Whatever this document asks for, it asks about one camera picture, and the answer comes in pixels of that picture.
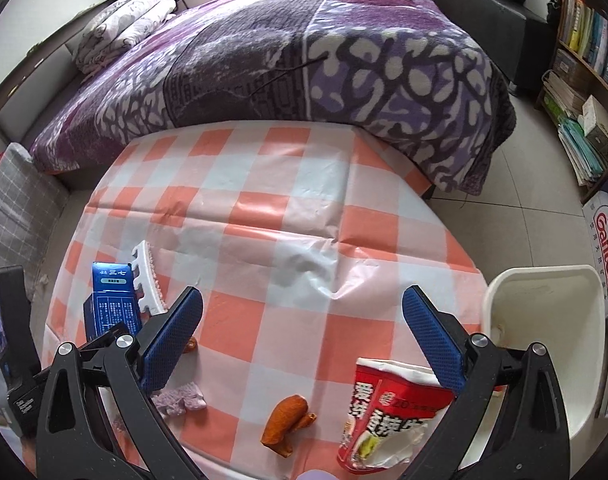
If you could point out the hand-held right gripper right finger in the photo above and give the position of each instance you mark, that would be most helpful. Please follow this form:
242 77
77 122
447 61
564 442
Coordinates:
434 340

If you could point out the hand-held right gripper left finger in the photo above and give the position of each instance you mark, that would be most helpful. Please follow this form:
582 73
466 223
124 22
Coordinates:
171 340

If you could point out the blue cardboard box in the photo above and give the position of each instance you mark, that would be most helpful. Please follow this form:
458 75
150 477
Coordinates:
111 300

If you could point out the lilac tissue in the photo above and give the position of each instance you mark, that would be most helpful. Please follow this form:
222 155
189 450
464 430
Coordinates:
181 400

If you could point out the white plastic bin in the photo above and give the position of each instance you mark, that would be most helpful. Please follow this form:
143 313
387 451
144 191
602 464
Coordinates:
544 320

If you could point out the grey checked cushion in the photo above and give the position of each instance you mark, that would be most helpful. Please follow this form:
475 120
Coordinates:
18 210

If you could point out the orange white checkered tablecloth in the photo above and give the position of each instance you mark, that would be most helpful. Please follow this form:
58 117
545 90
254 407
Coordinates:
294 240

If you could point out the stack of books and booklets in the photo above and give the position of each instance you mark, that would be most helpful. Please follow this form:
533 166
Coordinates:
579 135

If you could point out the dark wooden bed headboard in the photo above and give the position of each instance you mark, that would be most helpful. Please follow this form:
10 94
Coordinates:
28 70

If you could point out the folded floral quilt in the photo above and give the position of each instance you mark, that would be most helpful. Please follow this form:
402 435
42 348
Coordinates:
123 10
128 35

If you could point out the purple patterned bed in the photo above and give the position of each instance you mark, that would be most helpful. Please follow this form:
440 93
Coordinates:
284 50

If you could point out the wooden bookshelf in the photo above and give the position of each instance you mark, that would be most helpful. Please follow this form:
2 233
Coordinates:
559 55

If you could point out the black bench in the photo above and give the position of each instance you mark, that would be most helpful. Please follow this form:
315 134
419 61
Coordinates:
494 30

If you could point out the row of upright books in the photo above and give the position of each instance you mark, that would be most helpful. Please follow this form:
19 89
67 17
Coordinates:
594 35

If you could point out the black bag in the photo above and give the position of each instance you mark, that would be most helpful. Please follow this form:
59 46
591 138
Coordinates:
555 10

